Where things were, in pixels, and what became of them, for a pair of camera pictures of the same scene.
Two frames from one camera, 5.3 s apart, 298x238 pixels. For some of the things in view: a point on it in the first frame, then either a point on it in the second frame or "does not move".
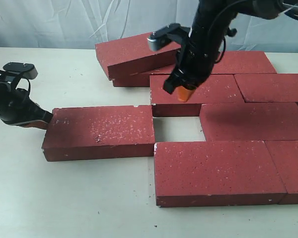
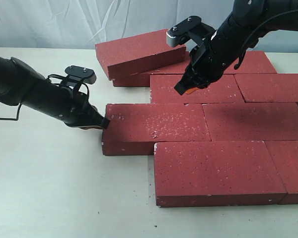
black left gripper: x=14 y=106 -> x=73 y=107
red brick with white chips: x=80 y=133 -> x=134 y=128
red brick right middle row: x=273 y=88 does not move
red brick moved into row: x=218 y=89 does not move
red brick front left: x=216 y=173 does not move
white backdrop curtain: x=18 y=23 does not move
